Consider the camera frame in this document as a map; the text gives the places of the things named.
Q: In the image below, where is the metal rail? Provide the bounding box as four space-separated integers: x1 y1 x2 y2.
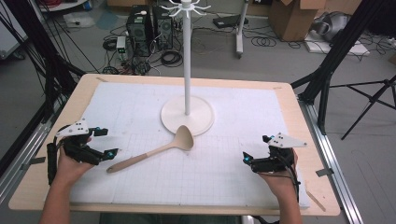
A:
298 100 364 224
0 119 54 204

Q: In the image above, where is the black tripod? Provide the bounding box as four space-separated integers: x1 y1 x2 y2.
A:
329 74 396 141

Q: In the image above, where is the wooden table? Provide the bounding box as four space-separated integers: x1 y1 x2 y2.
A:
8 73 341 217

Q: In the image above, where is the thin black cable coil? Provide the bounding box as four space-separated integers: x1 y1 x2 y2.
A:
249 35 277 49

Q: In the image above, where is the grey metal clamp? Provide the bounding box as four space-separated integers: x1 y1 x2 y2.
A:
21 156 47 171
315 167 335 178

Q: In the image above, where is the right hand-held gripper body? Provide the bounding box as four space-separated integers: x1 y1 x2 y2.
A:
249 133 308 174

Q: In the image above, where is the white hook rack stand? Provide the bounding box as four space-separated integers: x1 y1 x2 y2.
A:
159 0 216 137

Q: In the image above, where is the cardboard box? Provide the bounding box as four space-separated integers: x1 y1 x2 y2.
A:
268 0 329 43

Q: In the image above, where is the beige ladle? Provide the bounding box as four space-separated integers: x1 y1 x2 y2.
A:
106 124 195 175

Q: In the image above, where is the grey round appliance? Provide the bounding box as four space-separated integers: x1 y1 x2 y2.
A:
311 11 351 43

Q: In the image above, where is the white flat board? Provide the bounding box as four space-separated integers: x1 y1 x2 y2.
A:
304 32 372 57

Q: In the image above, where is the black computer tower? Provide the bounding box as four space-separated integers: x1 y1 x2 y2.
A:
125 5 154 59
152 6 174 51

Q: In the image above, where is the person's left hand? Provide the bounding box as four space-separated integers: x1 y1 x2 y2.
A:
51 136 94 188

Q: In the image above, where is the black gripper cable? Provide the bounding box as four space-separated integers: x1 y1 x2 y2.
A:
276 154 302 203

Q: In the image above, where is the white grid mat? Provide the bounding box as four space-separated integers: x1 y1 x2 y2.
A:
69 81 311 209

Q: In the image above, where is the white cabinet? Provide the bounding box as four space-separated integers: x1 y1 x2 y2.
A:
0 0 30 61

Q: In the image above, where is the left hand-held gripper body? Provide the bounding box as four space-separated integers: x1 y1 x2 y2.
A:
55 119 106 166

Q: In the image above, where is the person's right hand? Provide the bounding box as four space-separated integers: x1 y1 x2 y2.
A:
259 148 300 196

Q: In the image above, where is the white stand leg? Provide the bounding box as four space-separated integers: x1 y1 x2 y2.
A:
234 0 250 60

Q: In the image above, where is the black flat device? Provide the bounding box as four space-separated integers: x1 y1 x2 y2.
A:
212 14 249 30

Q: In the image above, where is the thin wooden stick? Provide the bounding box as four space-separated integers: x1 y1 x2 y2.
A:
305 189 327 213

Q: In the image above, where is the white power box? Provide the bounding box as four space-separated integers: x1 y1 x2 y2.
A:
116 35 127 54

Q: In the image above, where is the black frame stand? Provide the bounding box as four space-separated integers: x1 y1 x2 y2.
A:
290 0 396 135
0 0 87 125

